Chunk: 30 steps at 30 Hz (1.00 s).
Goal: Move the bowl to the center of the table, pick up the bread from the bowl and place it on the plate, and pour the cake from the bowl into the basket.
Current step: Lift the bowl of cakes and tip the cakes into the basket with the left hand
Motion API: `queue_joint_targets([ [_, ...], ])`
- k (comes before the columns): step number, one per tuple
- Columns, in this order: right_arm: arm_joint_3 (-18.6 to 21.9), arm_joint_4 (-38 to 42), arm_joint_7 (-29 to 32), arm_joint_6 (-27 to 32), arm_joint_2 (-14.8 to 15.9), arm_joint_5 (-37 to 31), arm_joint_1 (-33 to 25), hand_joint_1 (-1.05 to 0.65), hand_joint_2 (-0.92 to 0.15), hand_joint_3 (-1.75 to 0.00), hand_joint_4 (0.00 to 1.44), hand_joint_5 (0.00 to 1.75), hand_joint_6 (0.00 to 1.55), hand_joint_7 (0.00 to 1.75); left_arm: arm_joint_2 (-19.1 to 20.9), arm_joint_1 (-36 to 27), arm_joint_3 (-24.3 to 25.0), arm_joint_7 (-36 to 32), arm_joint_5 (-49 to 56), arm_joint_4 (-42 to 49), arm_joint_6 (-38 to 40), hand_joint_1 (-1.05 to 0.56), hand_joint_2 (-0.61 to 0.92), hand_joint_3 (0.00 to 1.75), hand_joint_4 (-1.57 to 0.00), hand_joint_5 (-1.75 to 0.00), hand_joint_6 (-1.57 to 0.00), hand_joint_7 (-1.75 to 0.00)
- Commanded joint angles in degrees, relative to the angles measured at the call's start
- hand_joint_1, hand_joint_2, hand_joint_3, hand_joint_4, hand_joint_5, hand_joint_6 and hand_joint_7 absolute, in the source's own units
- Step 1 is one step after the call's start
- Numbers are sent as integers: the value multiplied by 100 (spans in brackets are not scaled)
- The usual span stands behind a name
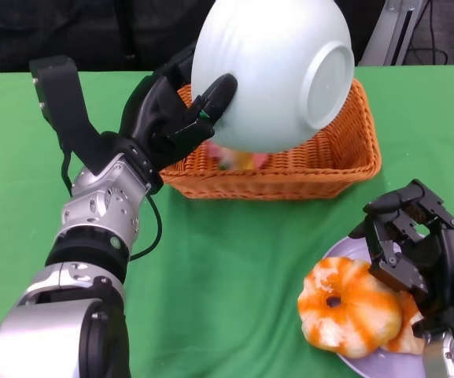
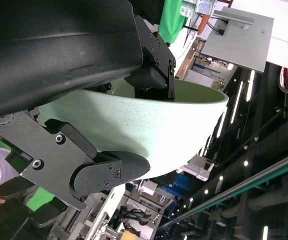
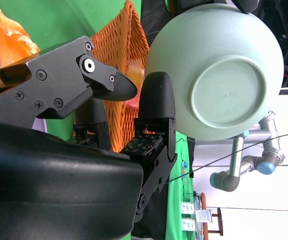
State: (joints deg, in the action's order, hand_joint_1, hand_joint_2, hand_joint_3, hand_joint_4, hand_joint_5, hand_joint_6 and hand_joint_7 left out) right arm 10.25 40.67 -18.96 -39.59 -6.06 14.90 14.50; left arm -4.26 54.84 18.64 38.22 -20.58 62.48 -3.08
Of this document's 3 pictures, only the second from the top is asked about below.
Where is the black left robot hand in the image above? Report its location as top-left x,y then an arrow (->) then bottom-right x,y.
0,0 -> 177,211

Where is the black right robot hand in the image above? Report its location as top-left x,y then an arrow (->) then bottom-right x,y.
0,176 -> 68,240

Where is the pale grey-green bowl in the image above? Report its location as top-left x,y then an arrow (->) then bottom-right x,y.
37,79 -> 229,180

